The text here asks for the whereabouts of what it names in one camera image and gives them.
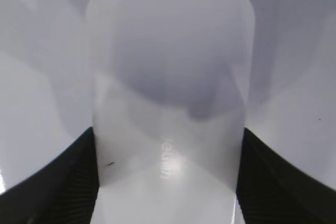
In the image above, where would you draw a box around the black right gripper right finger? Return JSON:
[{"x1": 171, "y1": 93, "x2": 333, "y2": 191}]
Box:
[{"x1": 236, "y1": 128, "x2": 335, "y2": 223}]

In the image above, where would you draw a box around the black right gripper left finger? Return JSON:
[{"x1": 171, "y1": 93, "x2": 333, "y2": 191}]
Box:
[{"x1": 1, "y1": 127, "x2": 100, "y2": 223}]

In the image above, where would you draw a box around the white whiteboard eraser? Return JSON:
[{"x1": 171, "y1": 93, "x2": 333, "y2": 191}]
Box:
[{"x1": 86, "y1": 0, "x2": 255, "y2": 223}]

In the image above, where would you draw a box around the white framed whiteboard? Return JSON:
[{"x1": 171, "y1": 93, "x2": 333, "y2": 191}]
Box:
[{"x1": 1, "y1": 0, "x2": 335, "y2": 190}]

